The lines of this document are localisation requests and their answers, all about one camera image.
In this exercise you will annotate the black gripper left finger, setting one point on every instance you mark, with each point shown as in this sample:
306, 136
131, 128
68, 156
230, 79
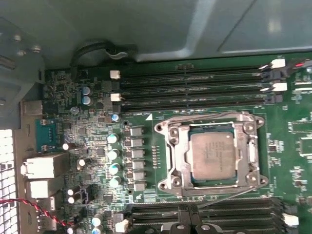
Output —
184, 217

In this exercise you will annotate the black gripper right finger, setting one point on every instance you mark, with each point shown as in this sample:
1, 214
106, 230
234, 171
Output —
196, 217

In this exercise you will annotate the silver CPU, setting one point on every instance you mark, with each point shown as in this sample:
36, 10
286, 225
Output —
212, 158

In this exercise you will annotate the metal socket cover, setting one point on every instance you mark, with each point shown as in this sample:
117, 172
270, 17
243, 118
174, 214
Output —
184, 156

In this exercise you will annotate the CPU socket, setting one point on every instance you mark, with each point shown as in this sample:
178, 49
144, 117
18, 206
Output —
170, 136

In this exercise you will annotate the grey power choke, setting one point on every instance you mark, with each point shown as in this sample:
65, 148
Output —
139, 186
139, 176
138, 165
137, 131
138, 154
137, 142

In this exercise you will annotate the silver can capacitor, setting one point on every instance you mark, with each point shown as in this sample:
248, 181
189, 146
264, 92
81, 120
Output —
115, 168
115, 181
112, 139
115, 117
113, 155

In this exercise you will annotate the green motherboard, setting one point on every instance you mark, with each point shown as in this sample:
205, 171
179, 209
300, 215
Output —
280, 122

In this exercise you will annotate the silver rear port block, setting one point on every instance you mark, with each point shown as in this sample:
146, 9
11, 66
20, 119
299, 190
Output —
44, 188
44, 165

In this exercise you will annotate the blue can capacitor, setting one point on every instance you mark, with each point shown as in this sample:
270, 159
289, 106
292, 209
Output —
86, 91
86, 100

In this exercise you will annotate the grey can capacitor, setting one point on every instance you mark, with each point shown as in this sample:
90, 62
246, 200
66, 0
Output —
74, 110

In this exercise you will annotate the teal rear port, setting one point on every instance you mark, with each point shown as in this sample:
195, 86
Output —
47, 136

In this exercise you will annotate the black PC case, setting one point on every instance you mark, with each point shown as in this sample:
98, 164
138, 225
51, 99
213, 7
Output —
156, 24

